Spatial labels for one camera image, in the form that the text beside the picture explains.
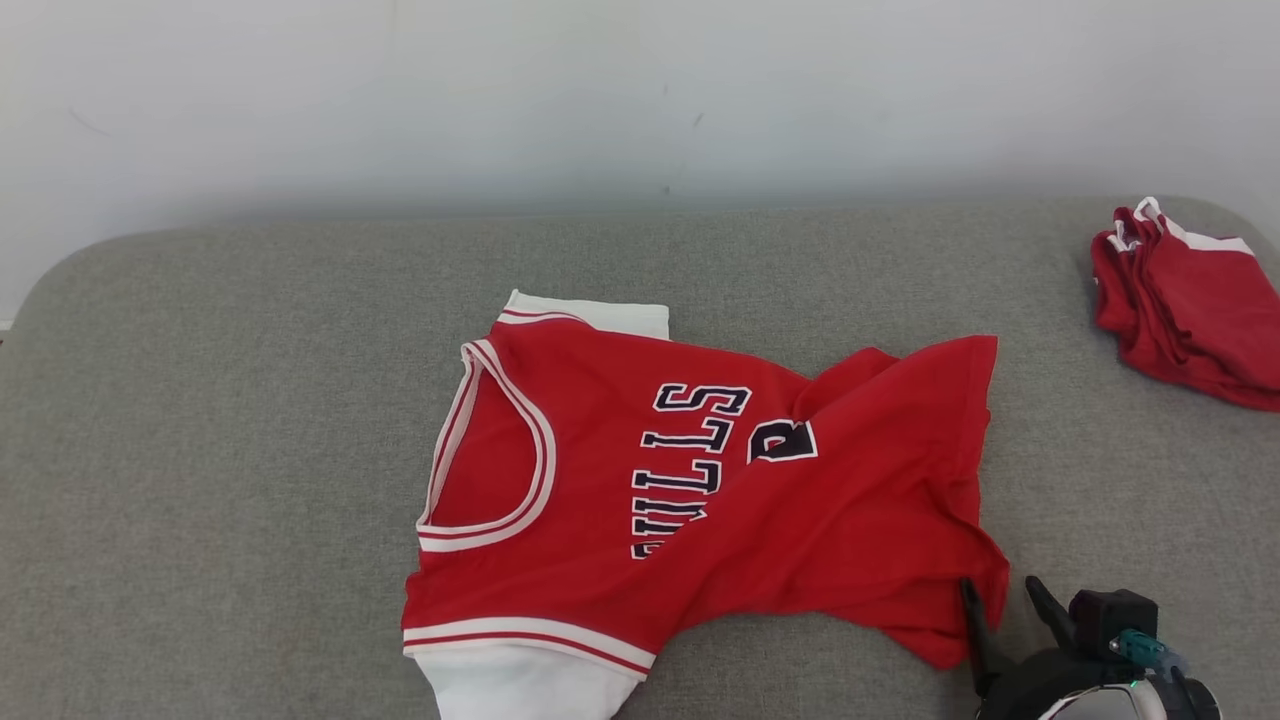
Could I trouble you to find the red Bulls basketball jersey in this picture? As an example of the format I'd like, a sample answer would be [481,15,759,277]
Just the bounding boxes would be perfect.
[401,289,1011,720]

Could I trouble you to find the red shorts with white stripe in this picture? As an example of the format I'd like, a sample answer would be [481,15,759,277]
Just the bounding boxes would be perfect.
[1090,197,1280,413]

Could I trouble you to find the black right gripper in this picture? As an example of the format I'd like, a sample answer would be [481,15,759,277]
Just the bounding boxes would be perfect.
[958,576,1191,720]

